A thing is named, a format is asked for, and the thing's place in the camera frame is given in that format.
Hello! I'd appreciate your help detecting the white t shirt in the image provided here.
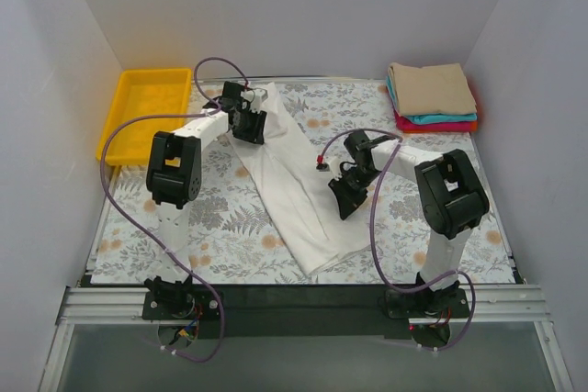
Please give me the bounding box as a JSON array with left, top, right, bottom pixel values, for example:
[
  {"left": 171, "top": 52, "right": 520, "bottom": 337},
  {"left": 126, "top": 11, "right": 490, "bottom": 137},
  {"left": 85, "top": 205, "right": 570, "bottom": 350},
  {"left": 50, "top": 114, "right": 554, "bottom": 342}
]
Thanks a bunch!
[{"left": 229, "top": 83, "right": 369, "bottom": 275}]

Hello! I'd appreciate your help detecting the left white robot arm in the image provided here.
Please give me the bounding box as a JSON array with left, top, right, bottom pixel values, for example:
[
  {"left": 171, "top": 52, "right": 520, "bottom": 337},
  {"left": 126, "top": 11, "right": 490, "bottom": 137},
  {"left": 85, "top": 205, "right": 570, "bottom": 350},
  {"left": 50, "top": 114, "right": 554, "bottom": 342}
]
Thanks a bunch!
[{"left": 145, "top": 82, "right": 268, "bottom": 319}]

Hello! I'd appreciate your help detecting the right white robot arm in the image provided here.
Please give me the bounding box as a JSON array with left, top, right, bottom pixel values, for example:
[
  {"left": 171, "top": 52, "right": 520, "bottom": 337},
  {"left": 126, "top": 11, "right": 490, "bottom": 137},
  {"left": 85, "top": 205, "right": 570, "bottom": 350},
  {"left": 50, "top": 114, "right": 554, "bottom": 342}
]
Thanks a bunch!
[{"left": 316, "top": 129, "right": 490, "bottom": 317}]

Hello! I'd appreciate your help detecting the pink folded t shirt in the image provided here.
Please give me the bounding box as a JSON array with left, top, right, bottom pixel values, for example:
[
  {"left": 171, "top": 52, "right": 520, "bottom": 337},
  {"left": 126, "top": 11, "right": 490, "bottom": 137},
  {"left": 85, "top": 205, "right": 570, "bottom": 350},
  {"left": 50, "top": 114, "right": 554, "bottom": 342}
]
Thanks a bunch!
[{"left": 394, "top": 112, "right": 460, "bottom": 133}]

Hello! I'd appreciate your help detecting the yellow plastic bin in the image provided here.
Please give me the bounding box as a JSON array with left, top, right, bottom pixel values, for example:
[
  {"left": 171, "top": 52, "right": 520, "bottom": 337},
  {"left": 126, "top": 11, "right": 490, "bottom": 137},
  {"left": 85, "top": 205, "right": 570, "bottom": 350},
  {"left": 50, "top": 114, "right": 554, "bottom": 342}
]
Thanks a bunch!
[{"left": 96, "top": 68, "right": 192, "bottom": 166}]

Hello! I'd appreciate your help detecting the teal folded t shirt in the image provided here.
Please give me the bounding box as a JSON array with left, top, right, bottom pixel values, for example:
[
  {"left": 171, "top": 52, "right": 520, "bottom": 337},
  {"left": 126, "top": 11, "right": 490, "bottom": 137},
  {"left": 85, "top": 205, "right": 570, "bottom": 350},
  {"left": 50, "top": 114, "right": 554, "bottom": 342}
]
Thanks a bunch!
[{"left": 386, "top": 76, "right": 478, "bottom": 125}]

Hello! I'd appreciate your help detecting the floral patterned table mat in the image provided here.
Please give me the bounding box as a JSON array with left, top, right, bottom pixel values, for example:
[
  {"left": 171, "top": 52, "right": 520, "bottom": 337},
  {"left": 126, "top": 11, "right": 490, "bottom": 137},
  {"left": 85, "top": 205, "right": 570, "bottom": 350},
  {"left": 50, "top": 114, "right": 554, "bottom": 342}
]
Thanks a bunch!
[{"left": 91, "top": 82, "right": 515, "bottom": 286}]

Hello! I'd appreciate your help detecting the beige folded t shirt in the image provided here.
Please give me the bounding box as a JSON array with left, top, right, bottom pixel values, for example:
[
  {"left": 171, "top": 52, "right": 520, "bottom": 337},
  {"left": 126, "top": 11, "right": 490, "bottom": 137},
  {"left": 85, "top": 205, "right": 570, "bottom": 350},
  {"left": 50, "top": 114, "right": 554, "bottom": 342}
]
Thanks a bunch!
[{"left": 389, "top": 62, "right": 477, "bottom": 117}]

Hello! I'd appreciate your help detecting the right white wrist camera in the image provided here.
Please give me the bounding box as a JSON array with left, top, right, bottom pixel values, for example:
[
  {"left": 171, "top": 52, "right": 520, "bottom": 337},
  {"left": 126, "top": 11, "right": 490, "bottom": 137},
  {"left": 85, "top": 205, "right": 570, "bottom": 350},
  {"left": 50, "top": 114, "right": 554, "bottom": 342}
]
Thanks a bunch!
[{"left": 316, "top": 155, "right": 342, "bottom": 180}]

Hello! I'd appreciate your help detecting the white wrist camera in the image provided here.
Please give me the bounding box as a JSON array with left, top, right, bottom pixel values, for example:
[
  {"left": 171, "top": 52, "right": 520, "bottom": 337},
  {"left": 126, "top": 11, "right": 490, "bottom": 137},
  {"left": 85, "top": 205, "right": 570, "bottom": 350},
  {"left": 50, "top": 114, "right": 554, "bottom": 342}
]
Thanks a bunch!
[
  {"left": 316, "top": 155, "right": 342, "bottom": 180},
  {"left": 241, "top": 87, "right": 268, "bottom": 113}
]

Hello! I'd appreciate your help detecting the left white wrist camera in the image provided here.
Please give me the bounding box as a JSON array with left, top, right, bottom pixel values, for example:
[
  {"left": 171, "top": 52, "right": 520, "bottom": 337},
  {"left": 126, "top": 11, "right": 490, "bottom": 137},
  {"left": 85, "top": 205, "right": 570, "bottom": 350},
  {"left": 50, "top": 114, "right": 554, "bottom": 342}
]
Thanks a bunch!
[{"left": 241, "top": 87, "right": 268, "bottom": 113}]

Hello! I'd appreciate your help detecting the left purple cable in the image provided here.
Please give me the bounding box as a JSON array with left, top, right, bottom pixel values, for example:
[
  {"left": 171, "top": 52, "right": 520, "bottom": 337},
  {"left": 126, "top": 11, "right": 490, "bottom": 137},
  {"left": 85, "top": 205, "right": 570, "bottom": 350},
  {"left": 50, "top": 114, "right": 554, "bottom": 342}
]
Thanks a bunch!
[{"left": 99, "top": 57, "right": 226, "bottom": 364}]

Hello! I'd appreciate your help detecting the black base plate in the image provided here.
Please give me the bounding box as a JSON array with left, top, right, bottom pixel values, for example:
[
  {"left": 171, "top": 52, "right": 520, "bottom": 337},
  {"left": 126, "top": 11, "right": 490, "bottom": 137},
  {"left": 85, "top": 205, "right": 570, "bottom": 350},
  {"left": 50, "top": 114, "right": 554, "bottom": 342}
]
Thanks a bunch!
[{"left": 141, "top": 282, "right": 471, "bottom": 340}]

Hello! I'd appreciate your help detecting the aluminium frame rail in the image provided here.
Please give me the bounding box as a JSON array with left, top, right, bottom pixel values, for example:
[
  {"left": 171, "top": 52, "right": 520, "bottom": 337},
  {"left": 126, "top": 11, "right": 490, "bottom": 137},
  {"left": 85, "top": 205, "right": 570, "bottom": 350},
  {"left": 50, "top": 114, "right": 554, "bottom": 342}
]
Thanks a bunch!
[{"left": 40, "top": 285, "right": 572, "bottom": 391}]

